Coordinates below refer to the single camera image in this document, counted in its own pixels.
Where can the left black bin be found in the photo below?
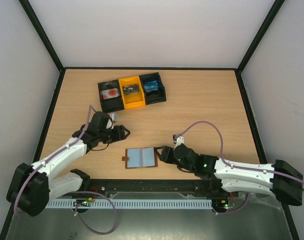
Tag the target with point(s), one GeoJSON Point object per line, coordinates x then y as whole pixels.
{"type": "Point", "coordinates": [110, 105]}

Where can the right black bin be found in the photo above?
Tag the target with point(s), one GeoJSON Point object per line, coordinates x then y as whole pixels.
{"type": "Point", "coordinates": [155, 96]}

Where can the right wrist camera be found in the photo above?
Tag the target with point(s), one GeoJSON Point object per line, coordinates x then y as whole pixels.
{"type": "Point", "coordinates": [178, 140]}

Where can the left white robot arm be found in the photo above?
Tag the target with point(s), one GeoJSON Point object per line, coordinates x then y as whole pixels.
{"type": "Point", "coordinates": [33, 186]}

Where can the white slotted cable duct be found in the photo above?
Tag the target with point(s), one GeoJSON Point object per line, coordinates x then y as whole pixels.
{"type": "Point", "coordinates": [167, 204]}

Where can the red white card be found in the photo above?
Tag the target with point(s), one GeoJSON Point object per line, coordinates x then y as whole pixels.
{"type": "Point", "coordinates": [110, 93]}

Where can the black bin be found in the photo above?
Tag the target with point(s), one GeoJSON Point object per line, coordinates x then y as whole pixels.
{"type": "Point", "coordinates": [110, 105]}
{"type": "Point", "coordinates": [155, 96]}

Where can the brown leather card holder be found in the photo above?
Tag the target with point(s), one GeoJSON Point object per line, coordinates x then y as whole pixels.
{"type": "Point", "coordinates": [140, 158]}

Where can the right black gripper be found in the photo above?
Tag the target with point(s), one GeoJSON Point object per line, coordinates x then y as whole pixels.
{"type": "Point", "coordinates": [165, 154]}

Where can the yellow middle bin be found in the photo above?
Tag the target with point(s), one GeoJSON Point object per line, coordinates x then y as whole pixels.
{"type": "Point", "coordinates": [132, 100]}

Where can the blue card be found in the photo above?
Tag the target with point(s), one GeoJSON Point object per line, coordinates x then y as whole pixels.
{"type": "Point", "coordinates": [150, 86]}

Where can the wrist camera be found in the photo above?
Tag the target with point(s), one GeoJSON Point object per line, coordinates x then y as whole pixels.
{"type": "Point", "coordinates": [113, 117]}
{"type": "Point", "coordinates": [178, 140]}

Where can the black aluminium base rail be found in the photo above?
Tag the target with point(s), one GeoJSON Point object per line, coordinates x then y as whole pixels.
{"type": "Point", "coordinates": [212, 189]}

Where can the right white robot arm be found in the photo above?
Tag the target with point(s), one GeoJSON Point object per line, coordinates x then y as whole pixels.
{"type": "Point", "coordinates": [279, 179]}

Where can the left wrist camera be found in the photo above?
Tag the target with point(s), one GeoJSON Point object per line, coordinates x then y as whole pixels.
{"type": "Point", "coordinates": [113, 117]}

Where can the black enclosure frame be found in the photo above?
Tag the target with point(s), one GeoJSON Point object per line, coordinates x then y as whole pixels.
{"type": "Point", "coordinates": [29, 11]}

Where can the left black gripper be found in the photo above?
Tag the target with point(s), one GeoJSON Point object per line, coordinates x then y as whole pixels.
{"type": "Point", "coordinates": [119, 134]}

